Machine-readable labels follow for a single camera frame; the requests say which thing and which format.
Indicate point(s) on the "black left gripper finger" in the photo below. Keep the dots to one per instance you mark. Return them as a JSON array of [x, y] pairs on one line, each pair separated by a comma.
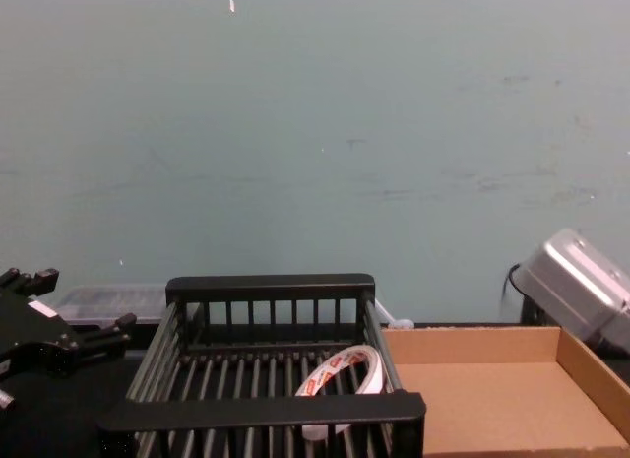
[[34, 279], [106, 335]]

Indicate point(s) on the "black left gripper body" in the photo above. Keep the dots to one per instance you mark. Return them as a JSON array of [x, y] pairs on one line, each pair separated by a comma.
[[29, 340]]

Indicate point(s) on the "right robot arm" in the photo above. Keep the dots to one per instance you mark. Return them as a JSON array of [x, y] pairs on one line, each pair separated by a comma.
[[576, 281]]

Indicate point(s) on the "white tape roll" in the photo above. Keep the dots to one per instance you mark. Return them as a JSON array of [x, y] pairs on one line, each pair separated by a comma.
[[370, 374]]

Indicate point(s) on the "clear plastic case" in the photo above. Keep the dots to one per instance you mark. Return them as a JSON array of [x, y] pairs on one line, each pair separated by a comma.
[[98, 300]]

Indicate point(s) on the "shallow brown cardboard tray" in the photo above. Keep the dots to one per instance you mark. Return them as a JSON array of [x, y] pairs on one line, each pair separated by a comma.
[[492, 404]]

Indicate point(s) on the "small white plastic piece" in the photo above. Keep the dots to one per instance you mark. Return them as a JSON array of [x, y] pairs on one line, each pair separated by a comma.
[[401, 323]]

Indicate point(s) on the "black rack with steel bars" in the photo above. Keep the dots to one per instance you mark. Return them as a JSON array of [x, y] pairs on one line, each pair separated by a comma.
[[270, 410]]

